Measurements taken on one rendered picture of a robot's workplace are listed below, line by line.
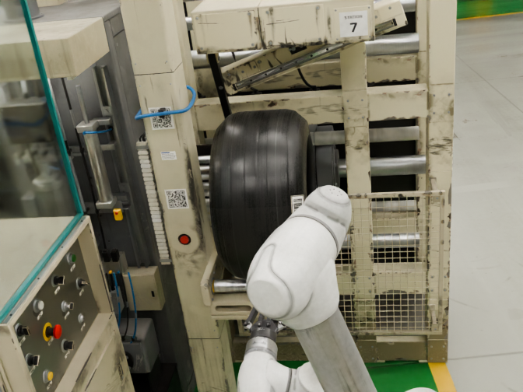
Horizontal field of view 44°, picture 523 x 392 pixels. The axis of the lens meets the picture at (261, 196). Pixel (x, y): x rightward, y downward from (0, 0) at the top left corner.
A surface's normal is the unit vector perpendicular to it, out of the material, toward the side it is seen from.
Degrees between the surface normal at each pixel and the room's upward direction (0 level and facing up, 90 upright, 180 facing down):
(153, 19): 90
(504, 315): 0
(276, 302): 85
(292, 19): 90
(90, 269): 90
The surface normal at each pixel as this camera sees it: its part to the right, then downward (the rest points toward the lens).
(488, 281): -0.11, -0.89
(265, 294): -0.49, 0.36
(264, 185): -0.16, -0.07
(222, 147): -0.41, -0.51
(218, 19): -0.12, 0.46
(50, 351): 0.99, -0.04
